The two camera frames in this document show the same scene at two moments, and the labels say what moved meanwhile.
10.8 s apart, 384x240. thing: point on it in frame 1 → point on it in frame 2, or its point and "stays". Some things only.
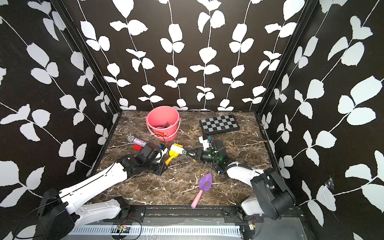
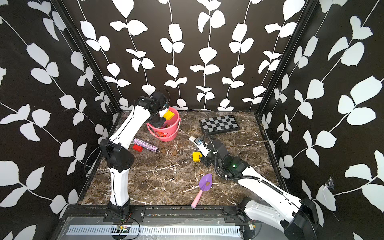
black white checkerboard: (222, 124) stays
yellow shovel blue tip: (173, 154) → (168, 115)
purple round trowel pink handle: (205, 184) stays
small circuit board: (121, 229) stays
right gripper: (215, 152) stays
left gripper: (161, 170) → (160, 125)
